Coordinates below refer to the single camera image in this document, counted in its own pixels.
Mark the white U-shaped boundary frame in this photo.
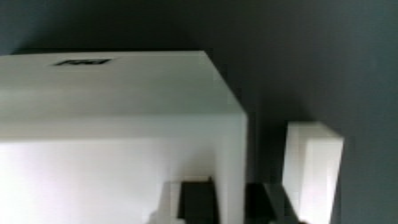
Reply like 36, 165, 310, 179
283, 122, 345, 224

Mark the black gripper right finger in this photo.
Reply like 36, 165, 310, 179
246, 183, 301, 224

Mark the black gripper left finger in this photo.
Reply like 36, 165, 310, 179
178, 179, 221, 224

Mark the white drawer cabinet box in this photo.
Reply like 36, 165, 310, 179
0, 51, 248, 224

